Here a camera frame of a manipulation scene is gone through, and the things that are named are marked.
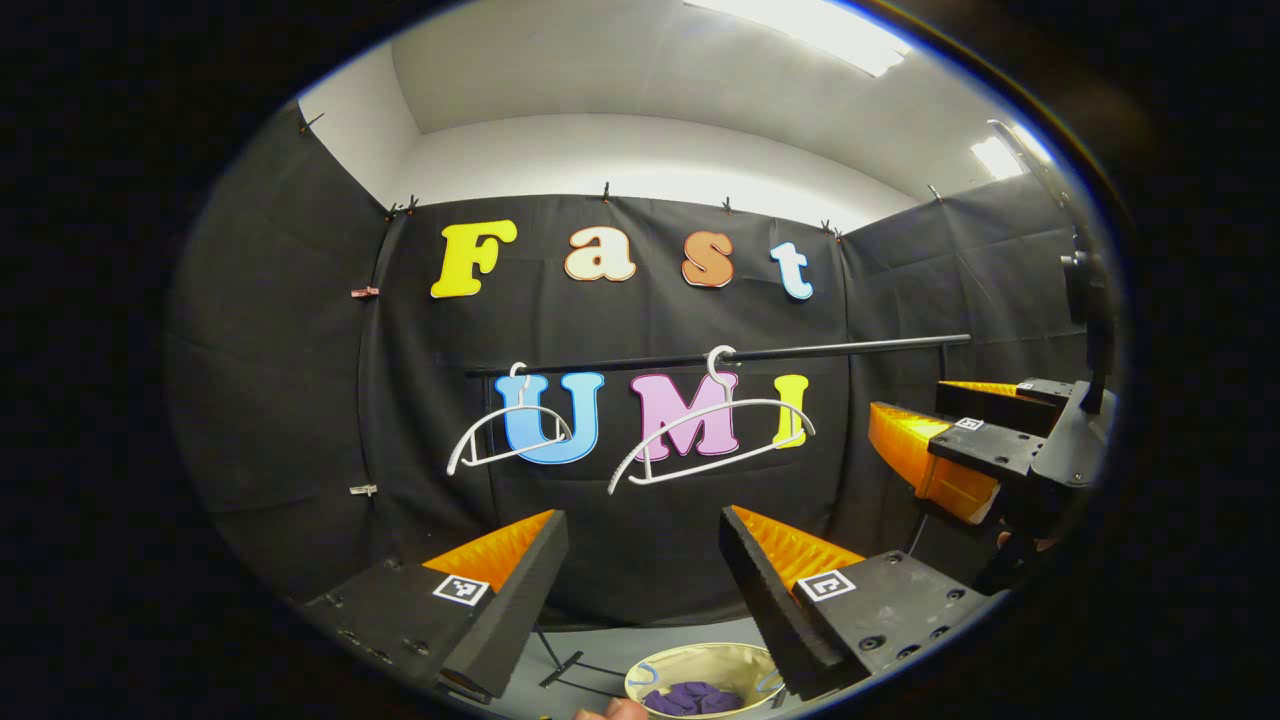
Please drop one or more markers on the row of black backdrop clips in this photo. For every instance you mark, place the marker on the row of black backdrop clips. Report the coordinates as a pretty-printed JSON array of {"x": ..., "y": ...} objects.
[{"x": 606, "y": 191}]

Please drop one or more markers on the small white clothes hanger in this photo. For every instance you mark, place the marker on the small white clothes hanger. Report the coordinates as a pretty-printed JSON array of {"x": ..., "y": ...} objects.
[{"x": 500, "y": 418}]

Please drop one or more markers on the large white clothes hanger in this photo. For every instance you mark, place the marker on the large white clothes hanger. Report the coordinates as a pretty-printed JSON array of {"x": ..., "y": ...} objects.
[{"x": 700, "y": 408}]

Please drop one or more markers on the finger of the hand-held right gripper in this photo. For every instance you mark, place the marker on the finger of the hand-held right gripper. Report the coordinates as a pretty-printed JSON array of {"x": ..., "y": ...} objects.
[
  {"x": 985, "y": 455},
  {"x": 1010, "y": 405}
]

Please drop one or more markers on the small ceiling light panel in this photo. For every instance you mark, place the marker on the small ceiling light panel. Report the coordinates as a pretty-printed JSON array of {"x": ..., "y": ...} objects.
[{"x": 997, "y": 158}]

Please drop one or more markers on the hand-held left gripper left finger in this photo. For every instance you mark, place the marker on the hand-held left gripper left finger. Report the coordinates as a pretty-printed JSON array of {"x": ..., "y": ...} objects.
[{"x": 515, "y": 610}]

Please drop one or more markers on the black clothes rack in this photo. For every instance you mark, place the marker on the black clothes rack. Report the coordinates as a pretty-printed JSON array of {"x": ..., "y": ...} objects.
[{"x": 850, "y": 346}]

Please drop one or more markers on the large ceiling light panel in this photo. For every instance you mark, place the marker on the large ceiling light panel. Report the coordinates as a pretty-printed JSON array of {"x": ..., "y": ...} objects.
[{"x": 810, "y": 25}]

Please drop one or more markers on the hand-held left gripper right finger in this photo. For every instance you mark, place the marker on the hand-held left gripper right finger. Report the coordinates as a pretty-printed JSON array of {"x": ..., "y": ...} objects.
[{"x": 765, "y": 610}]

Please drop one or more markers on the beige laundry hamper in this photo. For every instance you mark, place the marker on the beige laundry hamper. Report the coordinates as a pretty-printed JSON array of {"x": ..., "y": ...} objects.
[{"x": 700, "y": 662}]

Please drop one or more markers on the black backdrop cloth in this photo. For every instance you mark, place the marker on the black backdrop cloth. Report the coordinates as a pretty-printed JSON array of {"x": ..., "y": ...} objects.
[{"x": 620, "y": 320}]

